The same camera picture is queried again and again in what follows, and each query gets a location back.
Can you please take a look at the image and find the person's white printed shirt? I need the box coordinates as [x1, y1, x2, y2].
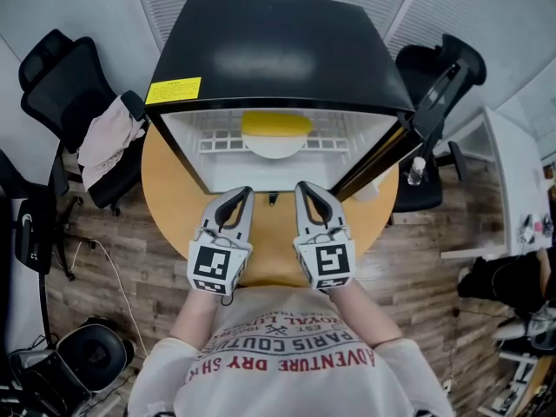
[127, 284, 455, 417]

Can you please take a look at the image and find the clear plastic bottle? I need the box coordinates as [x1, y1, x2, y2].
[407, 156, 428, 187]

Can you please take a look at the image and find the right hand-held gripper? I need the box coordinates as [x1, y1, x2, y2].
[292, 181, 357, 294]

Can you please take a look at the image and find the white floor cable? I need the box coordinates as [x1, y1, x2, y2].
[70, 238, 149, 358]

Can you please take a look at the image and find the black round headset case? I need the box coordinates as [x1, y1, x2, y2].
[55, 317, 136, 394]

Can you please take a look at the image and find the pale pink cloth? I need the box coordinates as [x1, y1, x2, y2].
[76, 95, 147, 193]

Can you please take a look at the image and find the white bowl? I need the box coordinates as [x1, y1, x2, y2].
[241, 132, 308, 160]

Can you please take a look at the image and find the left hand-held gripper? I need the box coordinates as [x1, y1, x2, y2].
[186, 185, 256, 297]

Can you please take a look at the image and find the person's left forearm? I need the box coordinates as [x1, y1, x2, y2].
[168, 285, 221, 352]

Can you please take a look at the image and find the black mini fridge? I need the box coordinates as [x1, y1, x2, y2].
[144, 0, 426, 202]

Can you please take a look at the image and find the white desk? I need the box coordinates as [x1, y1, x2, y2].
[440, 105, 556, 261]

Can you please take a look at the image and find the person's right forearm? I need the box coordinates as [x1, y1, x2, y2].
[326, 281, 405, 349]

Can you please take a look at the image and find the black stand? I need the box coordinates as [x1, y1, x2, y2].
[14, 196, 58, 348]

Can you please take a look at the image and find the yellow corn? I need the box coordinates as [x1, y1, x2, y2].
[241, 110, 314, 139]

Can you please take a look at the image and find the white wire fridge shelf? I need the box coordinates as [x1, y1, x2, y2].
[197, 109, 351, 156]

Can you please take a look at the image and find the black mesh office chair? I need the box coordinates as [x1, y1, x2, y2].
[18, 28, 151, 217]

